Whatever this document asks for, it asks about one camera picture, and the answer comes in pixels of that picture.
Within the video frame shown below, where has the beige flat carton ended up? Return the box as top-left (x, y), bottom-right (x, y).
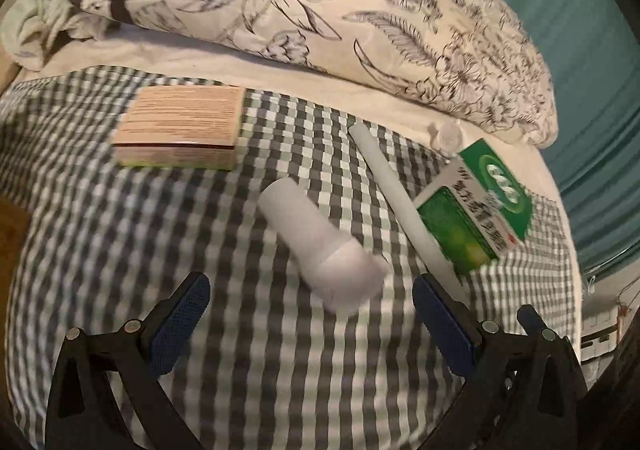
top-left (111, 85), bottom-right (247, 171)

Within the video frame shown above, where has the floral patterned pillow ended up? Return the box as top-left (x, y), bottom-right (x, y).
top-left (115, 0), bottom-right (558, 147)

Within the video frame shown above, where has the small white round cap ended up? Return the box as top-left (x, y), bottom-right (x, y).
top-left (429, 122), bottom-right (463, 153)

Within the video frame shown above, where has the long white tube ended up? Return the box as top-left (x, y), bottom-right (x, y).
top-left (347, 124), bottom-right (471, 303)

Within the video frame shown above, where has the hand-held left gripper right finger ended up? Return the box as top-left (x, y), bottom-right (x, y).
top-left (411, 273), bottom-right (591, 450)

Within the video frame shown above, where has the green and white medicine box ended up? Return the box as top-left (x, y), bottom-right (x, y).
top-left (412, 139), bottom-right (535, 276)

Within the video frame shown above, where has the white plastic bottle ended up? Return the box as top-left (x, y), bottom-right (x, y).
top-left (257, 177), bottom-right (392, 315)

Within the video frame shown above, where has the teal curtain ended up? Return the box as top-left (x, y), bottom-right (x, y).
top-left (501, 0), bottom-right (640, 281)

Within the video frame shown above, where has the grey checked cloth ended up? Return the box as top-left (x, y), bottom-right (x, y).
top-left (0, 65), bottom-right (586, 450)

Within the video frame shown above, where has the white storage rack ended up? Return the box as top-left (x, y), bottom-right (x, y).
top-left (580, 297), bottom-right (628, 363)

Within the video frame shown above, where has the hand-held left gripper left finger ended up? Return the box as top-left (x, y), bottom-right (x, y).
top-left (44, 271), bottom-right (213, 450)

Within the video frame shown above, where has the light green towel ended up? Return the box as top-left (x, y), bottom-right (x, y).
top-left (0, 0), bottom-right (108, 73)

